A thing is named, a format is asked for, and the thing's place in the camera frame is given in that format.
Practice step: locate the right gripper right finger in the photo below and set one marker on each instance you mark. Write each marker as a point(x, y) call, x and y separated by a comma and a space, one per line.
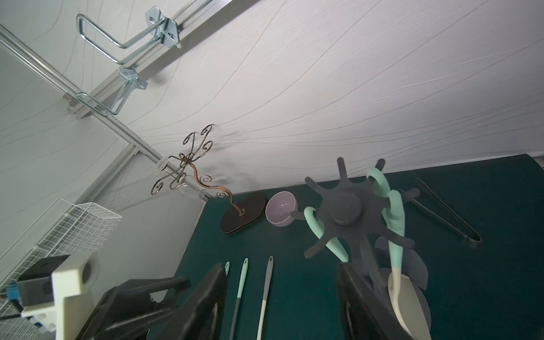
point(362, 315)

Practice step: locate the metal double hook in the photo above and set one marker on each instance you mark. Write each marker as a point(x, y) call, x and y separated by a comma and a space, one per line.
point(157, 29)
point(115, 96)

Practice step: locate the black tongs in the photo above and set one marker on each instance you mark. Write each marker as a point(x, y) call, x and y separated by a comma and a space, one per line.
point(456, 224)

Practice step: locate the white wire basket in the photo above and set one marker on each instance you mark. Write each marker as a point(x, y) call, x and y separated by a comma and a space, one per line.
point(64, 228)

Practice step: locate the grey utensil rack stand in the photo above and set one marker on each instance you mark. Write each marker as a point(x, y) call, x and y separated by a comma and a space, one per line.
point(349, 223)

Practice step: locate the cream spatula green handle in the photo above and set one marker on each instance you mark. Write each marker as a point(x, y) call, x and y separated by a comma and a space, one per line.
point(403, 296)

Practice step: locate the clear glass cup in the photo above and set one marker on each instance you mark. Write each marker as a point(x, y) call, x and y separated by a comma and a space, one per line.
point(179, 174)

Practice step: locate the pink bowl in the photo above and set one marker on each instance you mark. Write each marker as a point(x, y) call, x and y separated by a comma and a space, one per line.
point(279, 208)

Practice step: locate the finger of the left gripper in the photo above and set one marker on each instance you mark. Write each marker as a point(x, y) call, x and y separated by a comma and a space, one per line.
point(130, 310)

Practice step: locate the cream spatula grey handle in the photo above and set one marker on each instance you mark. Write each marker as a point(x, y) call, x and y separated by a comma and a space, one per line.
point(266, 287)

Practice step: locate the aluminium top rail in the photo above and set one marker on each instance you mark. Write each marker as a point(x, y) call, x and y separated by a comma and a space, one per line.
point(49, 29)

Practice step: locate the metal double hook left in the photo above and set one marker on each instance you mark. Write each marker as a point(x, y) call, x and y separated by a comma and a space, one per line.
point(115, 96)

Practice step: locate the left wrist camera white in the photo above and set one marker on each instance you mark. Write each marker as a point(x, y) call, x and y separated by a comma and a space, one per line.
point(55, 293)

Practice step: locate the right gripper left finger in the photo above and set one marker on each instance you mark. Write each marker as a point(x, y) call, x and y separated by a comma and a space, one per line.
point(200, 317)

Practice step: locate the metal double hook middle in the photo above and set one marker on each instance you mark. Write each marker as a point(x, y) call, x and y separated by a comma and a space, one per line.
point(157, 29)

